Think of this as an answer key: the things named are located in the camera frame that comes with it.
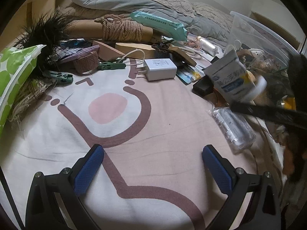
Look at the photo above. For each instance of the brown tape roll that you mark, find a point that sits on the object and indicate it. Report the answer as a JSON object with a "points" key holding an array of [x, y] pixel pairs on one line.
{"points": [[86, 63]]}

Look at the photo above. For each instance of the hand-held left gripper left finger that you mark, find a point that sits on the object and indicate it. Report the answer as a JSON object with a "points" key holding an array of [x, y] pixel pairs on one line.
{"points": [[88, 170]]}

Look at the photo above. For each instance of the pink wedge block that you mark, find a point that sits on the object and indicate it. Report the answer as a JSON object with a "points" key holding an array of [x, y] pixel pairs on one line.
{"points": [[106, 51]]}

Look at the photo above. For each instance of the black feather duster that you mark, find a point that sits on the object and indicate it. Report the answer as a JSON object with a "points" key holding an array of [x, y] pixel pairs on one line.
{"points": [[45, 36]]}

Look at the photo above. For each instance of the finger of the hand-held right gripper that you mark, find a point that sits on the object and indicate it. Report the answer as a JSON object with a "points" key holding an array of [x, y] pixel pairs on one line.
{"points": [[298, 81], [268, 113]]}

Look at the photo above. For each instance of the white box with blue print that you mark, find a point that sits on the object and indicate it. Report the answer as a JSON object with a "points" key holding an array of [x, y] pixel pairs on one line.
{"points": [[227, 76]]}

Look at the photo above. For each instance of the green dotted tissue pack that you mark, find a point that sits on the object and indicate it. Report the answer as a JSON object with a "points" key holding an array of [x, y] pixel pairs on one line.
{"points": [[16, 76]]}

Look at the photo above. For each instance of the blue and yellow sachet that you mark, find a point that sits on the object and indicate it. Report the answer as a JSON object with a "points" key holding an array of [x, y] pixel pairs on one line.
{"points": [[189, 74]]}

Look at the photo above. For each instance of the clear plastic package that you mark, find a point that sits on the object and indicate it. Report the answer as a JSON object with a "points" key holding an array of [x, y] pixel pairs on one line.
{"points": [[235, 131]]}

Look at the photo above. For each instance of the silver foil tube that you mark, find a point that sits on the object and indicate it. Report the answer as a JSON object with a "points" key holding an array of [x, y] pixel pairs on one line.
{"points": [[209, 45]]}

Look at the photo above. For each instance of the teal wet wipes pack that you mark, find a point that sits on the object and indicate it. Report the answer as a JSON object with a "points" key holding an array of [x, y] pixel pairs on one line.
{"points": [[158, 24]]}

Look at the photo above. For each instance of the straw bundle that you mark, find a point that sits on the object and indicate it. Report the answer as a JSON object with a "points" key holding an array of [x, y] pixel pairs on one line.
{"points": [[26, 100]]}

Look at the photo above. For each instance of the grey duvet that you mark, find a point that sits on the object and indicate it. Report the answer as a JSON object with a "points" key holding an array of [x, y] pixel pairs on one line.
{"points": [[120, 7]]}

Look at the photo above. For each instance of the clear plastic storage bin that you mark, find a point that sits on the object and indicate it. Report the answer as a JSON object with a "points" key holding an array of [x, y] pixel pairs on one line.
{"points": [[259, 36]]}

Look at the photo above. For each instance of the small black block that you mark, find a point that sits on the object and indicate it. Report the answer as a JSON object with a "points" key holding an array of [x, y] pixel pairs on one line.
{"points": [[202, 87]]}

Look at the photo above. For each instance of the wooden bedside shelf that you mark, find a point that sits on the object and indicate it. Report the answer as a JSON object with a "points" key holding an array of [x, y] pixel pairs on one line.
{"points": [[40, 4]]}

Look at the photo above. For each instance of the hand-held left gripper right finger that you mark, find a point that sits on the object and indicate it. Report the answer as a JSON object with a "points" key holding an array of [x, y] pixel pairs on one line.
{"points": [[217, 170]]}

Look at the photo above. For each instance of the purple flat item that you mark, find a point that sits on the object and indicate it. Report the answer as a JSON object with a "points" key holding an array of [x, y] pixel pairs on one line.
{"points": [[76, 54]]}

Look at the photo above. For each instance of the oval wooden block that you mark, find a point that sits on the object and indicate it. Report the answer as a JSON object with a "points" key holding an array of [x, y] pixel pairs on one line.
{"points": [[134, 50]]}

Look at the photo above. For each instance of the cartoon printed blanket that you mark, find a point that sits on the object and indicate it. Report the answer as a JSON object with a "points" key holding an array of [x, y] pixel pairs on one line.
{"points": [[153, 172]]}

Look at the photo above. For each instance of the green clothespin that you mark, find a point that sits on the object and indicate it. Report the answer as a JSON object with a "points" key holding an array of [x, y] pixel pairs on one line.
{"points": [[60, 77], [111, 65]]}

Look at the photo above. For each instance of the white tape roll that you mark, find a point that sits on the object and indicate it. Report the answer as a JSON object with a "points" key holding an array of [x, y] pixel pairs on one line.
{"points": [[260, 88]]}

